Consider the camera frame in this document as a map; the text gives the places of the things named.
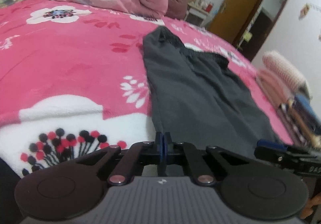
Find dark grey trousers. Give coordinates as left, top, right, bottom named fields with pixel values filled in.
left=143, top=27, right=278, bottom=158

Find plaid folded clothes pile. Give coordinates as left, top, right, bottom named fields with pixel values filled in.
left=277, top=93, right=320, bottom=150

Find pink floral bed blanket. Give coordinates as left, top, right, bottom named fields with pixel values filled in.
left=1, top=0, right=292, bottom=177

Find white shelf with items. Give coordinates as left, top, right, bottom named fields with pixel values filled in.
left=184, top=0, right=213, bottom=27

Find brown wooden door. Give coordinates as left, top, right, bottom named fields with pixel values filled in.
left=208, top=0, right=258, bottom=43

